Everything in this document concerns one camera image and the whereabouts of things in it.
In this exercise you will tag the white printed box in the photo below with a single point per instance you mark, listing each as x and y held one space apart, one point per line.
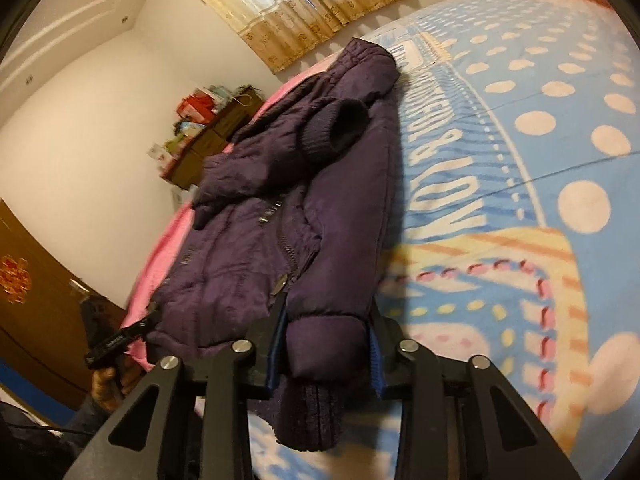
160 156

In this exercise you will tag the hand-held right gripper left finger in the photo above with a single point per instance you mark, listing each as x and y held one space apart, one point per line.
276 355

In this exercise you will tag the beige patterned window curtain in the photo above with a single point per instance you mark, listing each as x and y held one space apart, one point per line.
290 15

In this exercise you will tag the purple quilted jacket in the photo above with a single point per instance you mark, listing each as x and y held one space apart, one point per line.
250 240

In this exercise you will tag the person's left hand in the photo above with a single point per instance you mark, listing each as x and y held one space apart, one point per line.
104 384

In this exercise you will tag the blue polka dot blanket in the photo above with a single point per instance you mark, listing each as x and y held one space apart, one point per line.
500 160

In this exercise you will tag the person's left forearm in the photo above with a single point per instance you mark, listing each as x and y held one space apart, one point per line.
92 417

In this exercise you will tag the brown wooden door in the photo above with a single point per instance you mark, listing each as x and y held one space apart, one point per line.
45 320

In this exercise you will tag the red gift box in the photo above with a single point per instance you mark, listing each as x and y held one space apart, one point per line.
195 106

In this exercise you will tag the brown wooden desk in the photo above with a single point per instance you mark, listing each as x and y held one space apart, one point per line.
210 145

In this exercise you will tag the red knot ornament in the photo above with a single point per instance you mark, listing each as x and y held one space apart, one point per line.
14 280

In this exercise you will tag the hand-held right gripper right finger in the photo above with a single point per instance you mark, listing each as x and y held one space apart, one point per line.
377 365

